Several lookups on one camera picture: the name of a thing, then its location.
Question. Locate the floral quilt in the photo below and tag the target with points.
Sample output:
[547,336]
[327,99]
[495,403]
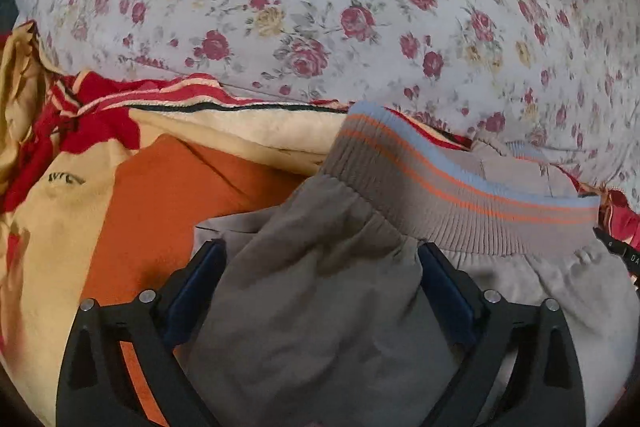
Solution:
[300,7]

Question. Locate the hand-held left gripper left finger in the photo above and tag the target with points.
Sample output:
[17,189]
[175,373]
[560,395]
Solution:
[192,302]

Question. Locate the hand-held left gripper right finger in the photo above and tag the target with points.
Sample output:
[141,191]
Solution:
[450,302]

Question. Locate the beige zip jacket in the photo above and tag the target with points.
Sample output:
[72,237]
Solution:
[325,307]

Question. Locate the orange yellow red printed blanket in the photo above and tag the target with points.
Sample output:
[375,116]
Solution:
[150,207]

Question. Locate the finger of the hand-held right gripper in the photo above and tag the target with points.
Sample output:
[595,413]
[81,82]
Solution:
[620,252]

